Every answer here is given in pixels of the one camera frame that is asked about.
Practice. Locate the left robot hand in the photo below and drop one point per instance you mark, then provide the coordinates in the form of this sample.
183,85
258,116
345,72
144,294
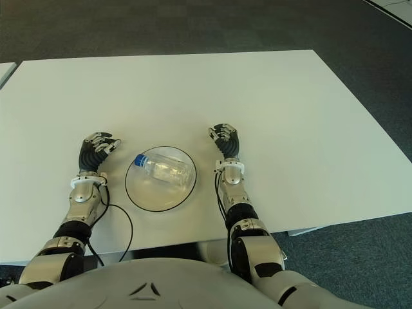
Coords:
90,157

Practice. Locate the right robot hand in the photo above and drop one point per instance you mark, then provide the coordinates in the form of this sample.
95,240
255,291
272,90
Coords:
230,145

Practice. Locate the clear bottle with blue cap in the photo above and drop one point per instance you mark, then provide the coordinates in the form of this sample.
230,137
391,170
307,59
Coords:
164,169

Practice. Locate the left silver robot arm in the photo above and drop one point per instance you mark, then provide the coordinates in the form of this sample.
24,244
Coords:
80,196

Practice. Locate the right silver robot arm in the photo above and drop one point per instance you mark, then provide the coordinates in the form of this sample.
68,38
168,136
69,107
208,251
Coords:
236,196

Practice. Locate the white plate with black rim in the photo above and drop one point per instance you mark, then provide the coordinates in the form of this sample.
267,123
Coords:
151,199

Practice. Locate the white table leg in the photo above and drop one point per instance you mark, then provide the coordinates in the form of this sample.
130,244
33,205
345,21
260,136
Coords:
215,251

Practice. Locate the neighbouring white table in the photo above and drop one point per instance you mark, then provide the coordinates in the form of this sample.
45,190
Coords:
4,72

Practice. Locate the grey robot torso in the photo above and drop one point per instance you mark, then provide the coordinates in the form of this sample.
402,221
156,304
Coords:
145,283

